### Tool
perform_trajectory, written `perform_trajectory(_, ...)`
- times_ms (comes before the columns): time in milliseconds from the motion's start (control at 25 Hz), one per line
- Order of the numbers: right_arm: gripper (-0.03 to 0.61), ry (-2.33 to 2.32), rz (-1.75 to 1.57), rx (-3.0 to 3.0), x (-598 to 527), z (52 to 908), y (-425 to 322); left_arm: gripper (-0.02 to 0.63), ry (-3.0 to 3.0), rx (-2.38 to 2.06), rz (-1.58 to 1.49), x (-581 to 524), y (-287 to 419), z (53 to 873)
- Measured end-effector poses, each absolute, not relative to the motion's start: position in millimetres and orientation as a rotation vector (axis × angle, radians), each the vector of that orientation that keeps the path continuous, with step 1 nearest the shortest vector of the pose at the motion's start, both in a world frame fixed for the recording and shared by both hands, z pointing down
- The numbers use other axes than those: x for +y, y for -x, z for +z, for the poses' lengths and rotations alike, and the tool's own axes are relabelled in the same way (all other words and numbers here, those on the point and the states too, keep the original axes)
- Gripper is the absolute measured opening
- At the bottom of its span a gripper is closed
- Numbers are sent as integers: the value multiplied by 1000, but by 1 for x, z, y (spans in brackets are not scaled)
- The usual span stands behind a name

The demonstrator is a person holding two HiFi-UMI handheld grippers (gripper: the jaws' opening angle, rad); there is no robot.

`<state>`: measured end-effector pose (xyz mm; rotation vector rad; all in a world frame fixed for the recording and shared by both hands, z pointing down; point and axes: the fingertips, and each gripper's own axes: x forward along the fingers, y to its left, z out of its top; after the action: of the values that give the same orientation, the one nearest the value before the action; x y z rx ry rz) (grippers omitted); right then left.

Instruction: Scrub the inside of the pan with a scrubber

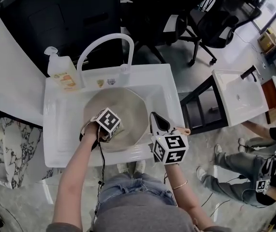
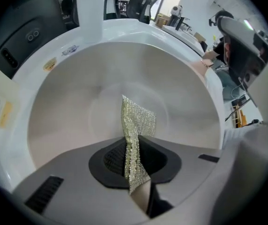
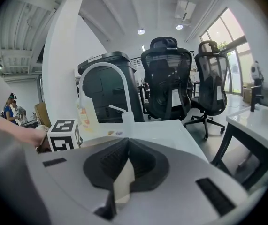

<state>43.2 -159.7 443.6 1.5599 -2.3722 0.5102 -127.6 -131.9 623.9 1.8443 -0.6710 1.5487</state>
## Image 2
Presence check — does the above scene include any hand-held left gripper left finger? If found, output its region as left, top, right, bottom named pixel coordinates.
left=13, top=136, right=152, bottom=225

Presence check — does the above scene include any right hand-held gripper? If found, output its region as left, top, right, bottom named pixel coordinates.
left=218, top=15, right=268, bottom=90

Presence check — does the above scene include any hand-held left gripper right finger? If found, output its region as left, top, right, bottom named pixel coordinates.
left=138, top=135, right=222, bottom=220

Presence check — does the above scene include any yellow-green sponge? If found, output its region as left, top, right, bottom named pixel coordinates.
left=121, top=94, right=157, bottom=195

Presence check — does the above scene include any white square washbasin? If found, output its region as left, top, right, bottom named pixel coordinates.
left=163, top=24, right=205, bottom=53

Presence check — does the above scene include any black faucet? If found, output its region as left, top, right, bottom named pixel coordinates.
left=176, top=16, right=192, bottom=32

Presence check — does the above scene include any cardboard box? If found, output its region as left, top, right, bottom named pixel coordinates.
left=156, top=13, right=172, bottom=28

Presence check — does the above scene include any black mesh office chair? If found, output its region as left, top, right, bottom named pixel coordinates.
left=126, top=0, right=167, bottom=24
left=61, top=0, right=127, bottom=30

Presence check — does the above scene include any white sink basin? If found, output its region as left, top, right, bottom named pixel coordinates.
left=0, top=17, right=227, bottom=194

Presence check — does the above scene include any yellow shield sticker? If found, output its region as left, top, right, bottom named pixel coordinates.
left=42, top=57, right=57, bottom=72

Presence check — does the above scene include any grey shield sticker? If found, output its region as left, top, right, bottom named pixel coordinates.
left=61, top=45, right=80, bottom=56

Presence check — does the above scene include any white curved faucet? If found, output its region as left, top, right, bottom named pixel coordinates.
left=76, top=0, right=106, bottom=43

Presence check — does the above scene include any small white camera device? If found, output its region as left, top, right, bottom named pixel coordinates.
left=171, top=5, right=184, bottom=16

